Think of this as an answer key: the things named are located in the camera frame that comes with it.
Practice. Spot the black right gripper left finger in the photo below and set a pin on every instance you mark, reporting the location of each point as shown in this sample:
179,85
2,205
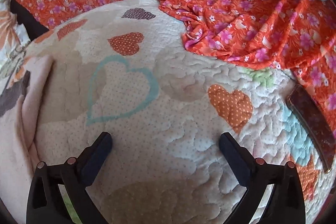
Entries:
45,203

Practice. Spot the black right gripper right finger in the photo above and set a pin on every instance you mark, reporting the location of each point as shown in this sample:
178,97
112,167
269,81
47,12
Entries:
286,202

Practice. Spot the pink cloth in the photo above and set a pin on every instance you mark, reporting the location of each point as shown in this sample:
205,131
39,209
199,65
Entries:
20,104

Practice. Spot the dark brown phone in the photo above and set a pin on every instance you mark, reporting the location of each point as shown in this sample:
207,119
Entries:
314,122

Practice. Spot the heart patchwork quilt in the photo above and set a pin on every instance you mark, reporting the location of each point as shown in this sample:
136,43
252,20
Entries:
122,68

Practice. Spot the white floral pillow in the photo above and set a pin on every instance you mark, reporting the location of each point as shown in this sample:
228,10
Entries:
14,40

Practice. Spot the orange floral bedsheet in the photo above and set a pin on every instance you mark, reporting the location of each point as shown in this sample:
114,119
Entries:
286,34

